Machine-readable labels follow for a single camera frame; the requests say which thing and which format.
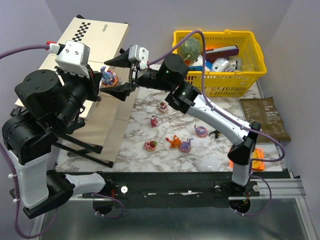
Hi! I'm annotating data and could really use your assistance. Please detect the orange snack box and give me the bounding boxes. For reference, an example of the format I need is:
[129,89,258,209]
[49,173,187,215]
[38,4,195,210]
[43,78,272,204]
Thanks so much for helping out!
[228,147,265,172]

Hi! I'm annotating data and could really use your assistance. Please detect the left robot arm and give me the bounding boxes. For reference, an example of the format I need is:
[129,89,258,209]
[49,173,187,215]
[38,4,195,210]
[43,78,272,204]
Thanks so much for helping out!
[2,66,103,219]

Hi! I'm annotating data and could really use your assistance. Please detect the green melon ball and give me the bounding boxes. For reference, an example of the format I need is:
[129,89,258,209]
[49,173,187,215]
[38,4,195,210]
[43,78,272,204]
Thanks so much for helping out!
[179,37,202,61]

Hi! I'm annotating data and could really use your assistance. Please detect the purple box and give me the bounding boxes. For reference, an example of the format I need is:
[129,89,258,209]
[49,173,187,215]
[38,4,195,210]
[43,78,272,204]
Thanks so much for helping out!
[205,45,240,61]

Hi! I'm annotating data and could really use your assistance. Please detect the black dragon toy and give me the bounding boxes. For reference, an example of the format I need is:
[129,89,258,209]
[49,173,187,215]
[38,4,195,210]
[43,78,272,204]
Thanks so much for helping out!
[208,130,221,139]

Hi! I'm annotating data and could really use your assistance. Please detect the strawberry tart toy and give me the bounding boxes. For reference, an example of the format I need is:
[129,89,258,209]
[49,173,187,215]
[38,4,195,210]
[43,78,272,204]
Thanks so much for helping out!
[144,140,158,152]

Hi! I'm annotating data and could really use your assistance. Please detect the brown coffee bag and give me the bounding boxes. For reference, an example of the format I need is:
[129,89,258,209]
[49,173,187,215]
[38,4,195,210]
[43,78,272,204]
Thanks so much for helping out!
[240,97,291,142]

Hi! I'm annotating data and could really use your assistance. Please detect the yellow plastic basket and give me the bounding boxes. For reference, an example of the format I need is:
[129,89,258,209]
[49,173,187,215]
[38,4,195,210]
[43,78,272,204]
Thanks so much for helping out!
[172,28,268,98]

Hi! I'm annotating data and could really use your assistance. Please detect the purple bunny cupcake toy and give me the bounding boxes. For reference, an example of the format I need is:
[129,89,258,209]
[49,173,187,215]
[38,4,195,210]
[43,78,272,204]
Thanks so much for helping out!
[100,66,121,88]

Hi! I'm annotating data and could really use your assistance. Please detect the pink bear toy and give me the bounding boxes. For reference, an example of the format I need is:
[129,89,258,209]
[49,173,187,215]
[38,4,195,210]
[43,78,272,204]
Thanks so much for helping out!
[150,115,160,128]

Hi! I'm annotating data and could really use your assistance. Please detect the white bottle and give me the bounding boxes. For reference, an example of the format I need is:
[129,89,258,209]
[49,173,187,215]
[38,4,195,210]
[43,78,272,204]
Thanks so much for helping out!
[228,56,242,71]

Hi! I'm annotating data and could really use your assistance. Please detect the beige tiered shelf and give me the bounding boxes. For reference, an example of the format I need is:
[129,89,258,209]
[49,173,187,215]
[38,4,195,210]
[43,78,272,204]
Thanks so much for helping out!
[14,14,140,168]

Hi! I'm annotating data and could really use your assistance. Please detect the purple bunny pink donut toy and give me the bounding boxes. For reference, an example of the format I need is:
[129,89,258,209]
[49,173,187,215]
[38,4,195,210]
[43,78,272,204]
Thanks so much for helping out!
[194,124,208,138]

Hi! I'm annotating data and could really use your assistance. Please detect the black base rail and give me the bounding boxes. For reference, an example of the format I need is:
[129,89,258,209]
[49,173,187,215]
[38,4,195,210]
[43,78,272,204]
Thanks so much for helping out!
[49,170,261,210]

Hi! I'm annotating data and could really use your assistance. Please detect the strawberry cake slice toy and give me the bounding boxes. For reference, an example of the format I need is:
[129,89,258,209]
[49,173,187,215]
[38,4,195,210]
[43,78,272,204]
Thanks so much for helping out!
[157,101,168,114]

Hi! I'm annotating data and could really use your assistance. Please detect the orange dragon toy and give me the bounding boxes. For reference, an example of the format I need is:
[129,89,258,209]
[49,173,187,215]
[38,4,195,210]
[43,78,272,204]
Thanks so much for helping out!
[165,135,182,149]

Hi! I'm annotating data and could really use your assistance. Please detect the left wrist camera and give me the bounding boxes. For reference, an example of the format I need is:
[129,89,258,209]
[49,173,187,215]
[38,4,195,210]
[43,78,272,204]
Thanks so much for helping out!
[55,40,90,79]

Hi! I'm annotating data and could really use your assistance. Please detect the blue box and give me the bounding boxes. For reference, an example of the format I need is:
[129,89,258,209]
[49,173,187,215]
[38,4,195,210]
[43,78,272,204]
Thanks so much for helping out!
[189,65,203,72]

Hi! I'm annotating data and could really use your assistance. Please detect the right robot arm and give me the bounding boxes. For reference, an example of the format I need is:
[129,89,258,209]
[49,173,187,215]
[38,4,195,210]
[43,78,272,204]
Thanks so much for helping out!
[100,45,261,188]

